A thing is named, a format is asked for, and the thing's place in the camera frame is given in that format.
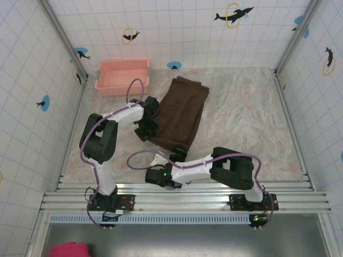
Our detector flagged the brown long pants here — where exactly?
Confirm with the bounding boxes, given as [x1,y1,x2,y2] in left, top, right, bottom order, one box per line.
[151,76,210,154]

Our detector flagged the pink plastic basket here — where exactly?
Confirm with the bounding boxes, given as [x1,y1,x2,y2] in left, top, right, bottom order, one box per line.
[94,58,151,97]

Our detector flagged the blue oval shark sticker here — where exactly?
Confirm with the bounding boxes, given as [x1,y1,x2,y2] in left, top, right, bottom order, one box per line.
[73,47,91,60]

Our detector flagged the blue oval diver sticker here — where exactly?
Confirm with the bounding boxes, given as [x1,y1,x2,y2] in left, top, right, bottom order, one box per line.
[36,95,51,112]

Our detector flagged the pink red cloth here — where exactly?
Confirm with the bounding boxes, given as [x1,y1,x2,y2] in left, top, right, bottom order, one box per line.
[48,241,91,257]

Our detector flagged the blue splash sticker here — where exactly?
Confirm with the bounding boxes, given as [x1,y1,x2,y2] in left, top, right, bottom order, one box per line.
[291,15,305,32]

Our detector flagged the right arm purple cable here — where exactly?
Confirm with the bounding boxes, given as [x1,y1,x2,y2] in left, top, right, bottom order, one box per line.
[126,149,274,231]

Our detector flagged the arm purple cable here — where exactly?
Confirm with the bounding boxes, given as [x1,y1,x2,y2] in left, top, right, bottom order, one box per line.
[79,78,151,231]
[126,149,274,231]

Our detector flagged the aluminium rail frame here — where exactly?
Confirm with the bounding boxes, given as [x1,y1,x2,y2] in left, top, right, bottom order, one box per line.
[39,182,333,215]

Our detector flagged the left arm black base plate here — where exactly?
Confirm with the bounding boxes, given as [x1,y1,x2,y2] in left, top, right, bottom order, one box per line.
[87,194,137,212]

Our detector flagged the white slotted cable duct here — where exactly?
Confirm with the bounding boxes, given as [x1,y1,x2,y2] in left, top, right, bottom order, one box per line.
[49,214,254,225]

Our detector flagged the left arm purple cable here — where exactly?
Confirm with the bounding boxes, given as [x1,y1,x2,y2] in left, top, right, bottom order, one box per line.
[79,78,151,231]

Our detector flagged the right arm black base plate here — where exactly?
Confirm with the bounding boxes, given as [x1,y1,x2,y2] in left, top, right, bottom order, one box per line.
[229,192,279,212]

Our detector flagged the small dolphin ring sticker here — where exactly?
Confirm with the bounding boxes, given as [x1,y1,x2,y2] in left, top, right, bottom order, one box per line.
[122,27,141,45]

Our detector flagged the aluminium side rail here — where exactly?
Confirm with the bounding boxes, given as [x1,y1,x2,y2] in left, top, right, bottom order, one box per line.
[273,69,316,192]
[55,77,91,192]

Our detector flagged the aluminium corner post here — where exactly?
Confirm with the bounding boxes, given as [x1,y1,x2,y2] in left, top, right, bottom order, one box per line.
[37,0,91,82]
[275,0,322,74]

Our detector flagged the large dolphin ring sticker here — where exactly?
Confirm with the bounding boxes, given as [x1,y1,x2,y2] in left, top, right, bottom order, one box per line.
[213,2,255,29]

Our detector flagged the aluminium frame leg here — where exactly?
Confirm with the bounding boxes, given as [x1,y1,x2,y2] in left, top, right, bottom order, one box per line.
[317,213,339,257]
[25,213,51,257]

